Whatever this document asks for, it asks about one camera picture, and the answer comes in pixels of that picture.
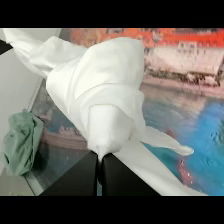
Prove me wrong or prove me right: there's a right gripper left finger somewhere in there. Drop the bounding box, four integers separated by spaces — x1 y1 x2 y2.
39 150 99 197

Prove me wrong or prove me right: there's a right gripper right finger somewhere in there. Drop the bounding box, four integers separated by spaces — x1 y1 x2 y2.
101 153 162 197

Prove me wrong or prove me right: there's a white shirt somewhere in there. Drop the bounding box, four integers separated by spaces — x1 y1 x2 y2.
2 28 206 197

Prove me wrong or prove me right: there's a light green garment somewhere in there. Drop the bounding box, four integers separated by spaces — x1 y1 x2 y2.
0 109 45 177

